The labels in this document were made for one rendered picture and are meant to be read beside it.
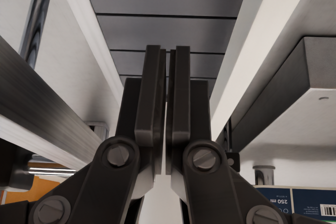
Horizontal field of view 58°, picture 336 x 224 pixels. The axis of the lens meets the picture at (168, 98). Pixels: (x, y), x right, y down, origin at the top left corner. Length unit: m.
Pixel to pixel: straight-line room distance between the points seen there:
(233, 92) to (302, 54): 0.13
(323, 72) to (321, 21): 0.04
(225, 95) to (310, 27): 0.13
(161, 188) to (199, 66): 0.10
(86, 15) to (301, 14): 0.16
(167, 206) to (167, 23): 0.14
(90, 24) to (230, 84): 0.09
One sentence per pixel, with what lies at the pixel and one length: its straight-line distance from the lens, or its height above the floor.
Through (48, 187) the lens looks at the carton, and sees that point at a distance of 2.65.
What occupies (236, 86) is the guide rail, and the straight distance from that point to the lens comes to 0.16.
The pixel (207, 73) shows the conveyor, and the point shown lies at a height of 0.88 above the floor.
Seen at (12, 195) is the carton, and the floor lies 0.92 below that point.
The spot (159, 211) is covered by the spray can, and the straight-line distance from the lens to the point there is 0.25.
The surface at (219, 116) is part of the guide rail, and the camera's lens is 0.21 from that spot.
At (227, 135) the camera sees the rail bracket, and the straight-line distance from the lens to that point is 0.47.
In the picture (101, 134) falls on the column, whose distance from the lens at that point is 0.55.
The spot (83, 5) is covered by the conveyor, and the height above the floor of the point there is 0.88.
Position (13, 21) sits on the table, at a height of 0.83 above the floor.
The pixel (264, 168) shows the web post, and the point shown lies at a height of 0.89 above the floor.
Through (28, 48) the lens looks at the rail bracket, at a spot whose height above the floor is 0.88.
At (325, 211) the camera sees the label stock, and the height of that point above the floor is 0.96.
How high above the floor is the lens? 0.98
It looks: 21 degrees down
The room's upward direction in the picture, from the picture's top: 177 degrees counter-clockwise
